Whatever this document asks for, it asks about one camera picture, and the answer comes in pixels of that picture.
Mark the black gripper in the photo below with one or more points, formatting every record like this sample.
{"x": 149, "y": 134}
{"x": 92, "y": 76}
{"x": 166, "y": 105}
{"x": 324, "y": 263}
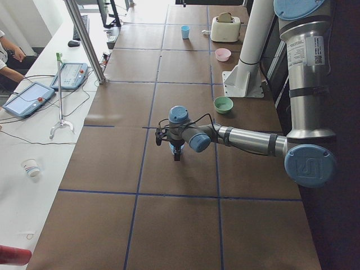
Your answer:
{"x": 176, "y": 148}

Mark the blue cup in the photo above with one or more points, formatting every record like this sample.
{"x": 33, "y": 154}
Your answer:
{"x": 172, "y": 149}
{"x": 185, "y": 31}

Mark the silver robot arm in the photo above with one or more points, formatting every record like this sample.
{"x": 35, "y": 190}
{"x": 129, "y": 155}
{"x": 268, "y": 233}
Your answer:
{"x": 302, "y": 26}

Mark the green bowl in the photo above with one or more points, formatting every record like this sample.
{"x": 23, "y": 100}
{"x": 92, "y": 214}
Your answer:
{"x": 223, "y": 104}

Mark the pink bowl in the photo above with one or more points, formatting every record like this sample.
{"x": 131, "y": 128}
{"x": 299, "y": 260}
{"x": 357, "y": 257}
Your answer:
{"x": 222, "y": 54}

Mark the cream white toaster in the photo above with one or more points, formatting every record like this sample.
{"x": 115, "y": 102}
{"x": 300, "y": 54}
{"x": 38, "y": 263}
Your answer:
{"x": 225, "y": 31}

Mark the far blue teach pendant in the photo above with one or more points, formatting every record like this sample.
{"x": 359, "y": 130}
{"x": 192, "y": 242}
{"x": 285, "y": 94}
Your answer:
{"x": 72, "y": 76}

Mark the blue teach pendant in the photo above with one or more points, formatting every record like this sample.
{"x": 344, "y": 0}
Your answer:
{"x": 72, "y": 76}
{"x": 29, "y": 100}

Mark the toast slice in toaster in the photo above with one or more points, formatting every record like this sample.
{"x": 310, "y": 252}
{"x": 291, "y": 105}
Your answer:
{"x": 225, "y": 17}

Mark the black monitor stand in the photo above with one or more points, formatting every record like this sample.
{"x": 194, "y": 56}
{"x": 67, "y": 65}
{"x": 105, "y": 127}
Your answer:
{"x": 109, "y": 14}

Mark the white paper cup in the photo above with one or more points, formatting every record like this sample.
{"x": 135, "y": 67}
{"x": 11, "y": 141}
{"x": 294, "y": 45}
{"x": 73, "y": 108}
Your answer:
{"x": 31, "y": 167}

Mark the black computer mouse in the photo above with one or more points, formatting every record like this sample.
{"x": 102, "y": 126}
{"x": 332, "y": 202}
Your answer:
{"x": 73, "y": 43}

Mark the silver reacher grabber tool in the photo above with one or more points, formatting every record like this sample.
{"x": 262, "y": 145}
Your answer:
{"x": 62, "y": 123}

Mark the near blue teach pendant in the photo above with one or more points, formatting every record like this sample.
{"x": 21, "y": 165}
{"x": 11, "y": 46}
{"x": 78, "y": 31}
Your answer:
{"x": 29, "y": 100}

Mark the seated person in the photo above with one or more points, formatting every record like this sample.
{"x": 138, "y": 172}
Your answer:
{"x": 14, "y": 64}

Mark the red cylinder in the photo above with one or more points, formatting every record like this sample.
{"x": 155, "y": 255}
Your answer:
{"x": 15, "y": 256}

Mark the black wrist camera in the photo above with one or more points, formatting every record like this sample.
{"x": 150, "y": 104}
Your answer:
{"x": 160, "y": 136}

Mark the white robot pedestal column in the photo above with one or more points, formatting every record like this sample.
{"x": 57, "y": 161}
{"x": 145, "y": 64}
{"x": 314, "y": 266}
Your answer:
{"x": 244, "y": 80}

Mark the aluminium frame post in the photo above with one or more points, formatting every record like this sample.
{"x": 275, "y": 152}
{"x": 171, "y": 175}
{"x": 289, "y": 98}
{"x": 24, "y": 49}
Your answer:
{"x": 74, "y": 13}

